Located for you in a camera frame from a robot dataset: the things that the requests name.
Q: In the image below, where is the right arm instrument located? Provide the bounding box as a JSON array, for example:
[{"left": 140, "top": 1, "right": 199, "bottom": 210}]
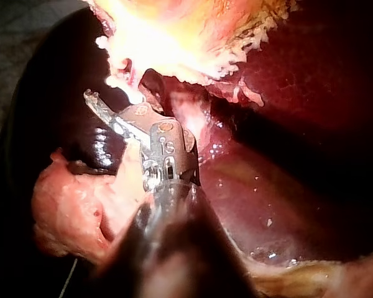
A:
[{"left": 121, "top": 104, "right": 203, "bottom": 195}]

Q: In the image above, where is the right arm instrument jaw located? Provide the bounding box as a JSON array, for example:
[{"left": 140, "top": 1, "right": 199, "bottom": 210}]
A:
[
  {"left": 83, "top": 89, "right": 126, "bottom": 127},
  {"left": 139, "top": 69, "right": 166, "bottom": 113}
]

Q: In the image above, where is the gallbladder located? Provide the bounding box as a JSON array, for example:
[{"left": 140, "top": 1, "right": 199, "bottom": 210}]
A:
[{"left": 86, "top": 0, "right": 299, "bottom": 88}]

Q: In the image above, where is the pale fatty tissue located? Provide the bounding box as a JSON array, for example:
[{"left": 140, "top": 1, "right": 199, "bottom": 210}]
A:
[
  {"left": 30, "top": 144, "right": 153, "bottom": 265},
  {"left": 248, "top": 250, "right": 373, "bottom": 298}
]

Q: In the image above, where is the dark red liver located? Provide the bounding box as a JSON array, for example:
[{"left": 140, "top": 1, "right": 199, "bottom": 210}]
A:
[{"left": 0, "top": 6, "right": 373, "bottom": 271}]

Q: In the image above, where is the thin steel wire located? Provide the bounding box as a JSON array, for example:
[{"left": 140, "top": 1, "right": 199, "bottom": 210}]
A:
[{"left": 59, "top": 258, "right": 80, "bottom": 298}]

